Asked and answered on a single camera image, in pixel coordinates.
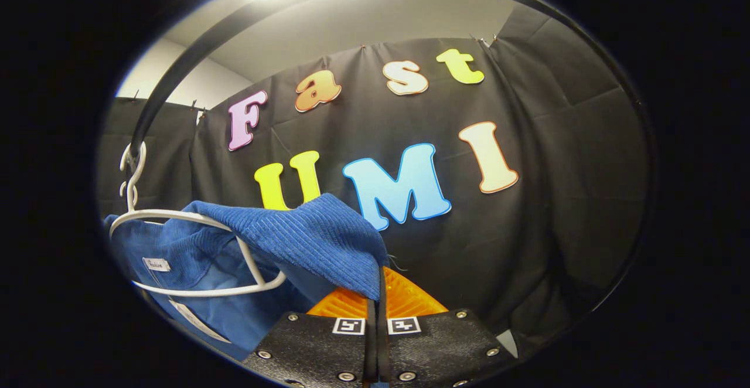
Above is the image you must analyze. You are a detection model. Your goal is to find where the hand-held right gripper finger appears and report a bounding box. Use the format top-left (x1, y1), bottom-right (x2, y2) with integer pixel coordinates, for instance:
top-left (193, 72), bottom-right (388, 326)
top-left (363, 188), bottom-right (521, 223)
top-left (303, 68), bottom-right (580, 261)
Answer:
top-left (243, 285), bottom-right (379, 388)
top-left (378, 266), bottom-right (516, 388)

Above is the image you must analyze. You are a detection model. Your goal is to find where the blue corduroy shirt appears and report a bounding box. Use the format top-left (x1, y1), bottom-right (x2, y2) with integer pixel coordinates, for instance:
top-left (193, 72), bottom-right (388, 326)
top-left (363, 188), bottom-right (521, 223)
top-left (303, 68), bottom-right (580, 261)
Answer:
top-left (104, 193), bottom-right (390, 362)

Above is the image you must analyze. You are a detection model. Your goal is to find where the black metal clothes rack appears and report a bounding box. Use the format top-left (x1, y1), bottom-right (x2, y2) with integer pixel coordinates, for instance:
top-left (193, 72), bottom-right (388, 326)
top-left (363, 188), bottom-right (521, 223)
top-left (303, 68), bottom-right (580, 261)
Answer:
top-left (126, 0), bottom-right (657, 330)

